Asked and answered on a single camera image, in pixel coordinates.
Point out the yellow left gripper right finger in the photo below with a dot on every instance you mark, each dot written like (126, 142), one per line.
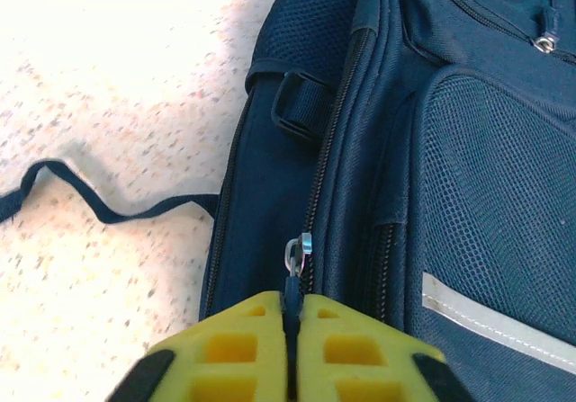
(360, 357)

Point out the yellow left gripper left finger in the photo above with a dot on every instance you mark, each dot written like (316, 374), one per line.
(225, 357)

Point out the navy blue backpack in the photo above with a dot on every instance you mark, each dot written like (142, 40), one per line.
(427, 150)

